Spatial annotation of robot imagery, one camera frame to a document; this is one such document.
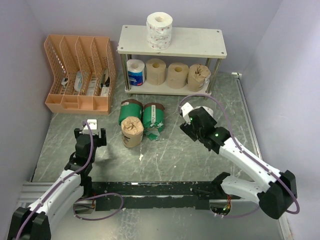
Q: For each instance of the green wrapped roll right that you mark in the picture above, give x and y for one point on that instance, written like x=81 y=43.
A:
x=153 y=120

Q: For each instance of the white dotted roll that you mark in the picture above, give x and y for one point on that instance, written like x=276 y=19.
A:
x=159 y=30
x=209 y=111

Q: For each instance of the green wrapped roll left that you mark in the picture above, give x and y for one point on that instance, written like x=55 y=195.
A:
x=130 y=108

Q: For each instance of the green wrapped roll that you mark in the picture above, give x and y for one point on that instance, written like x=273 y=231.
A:
x=153 y=120
x=130 y=108

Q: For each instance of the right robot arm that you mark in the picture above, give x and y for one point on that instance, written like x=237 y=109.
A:
x=273 y=190

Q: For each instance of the papers in organizer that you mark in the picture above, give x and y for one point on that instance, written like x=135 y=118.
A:
x=104 y=84

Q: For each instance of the plastic white blue roll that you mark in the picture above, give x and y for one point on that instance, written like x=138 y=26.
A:
x=135 y=72

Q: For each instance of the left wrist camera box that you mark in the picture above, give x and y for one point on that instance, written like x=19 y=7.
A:
x=90 y=126

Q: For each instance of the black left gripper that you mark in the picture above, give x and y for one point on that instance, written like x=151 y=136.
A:
x=101 y=141

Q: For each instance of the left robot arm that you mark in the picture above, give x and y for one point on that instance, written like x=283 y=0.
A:
x=38 y=220

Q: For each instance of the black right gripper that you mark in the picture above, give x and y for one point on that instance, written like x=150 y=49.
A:
x=214 y=122

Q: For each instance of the white two-tier shelf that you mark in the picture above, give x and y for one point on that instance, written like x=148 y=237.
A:
x=185 y=42

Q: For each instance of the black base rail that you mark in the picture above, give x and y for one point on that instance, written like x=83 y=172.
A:
x=148 y=195

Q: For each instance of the brown paper roll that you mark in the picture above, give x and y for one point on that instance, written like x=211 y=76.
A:
x=197 y=76
x=132 y=131

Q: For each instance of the bare tan paper roll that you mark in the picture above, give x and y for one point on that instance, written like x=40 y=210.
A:
x=155 y=71

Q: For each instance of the orange plastic file organizer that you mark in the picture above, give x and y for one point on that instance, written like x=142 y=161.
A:
x=84 y=74

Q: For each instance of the white wall clip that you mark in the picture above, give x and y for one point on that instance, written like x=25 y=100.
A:
x=237 y=75

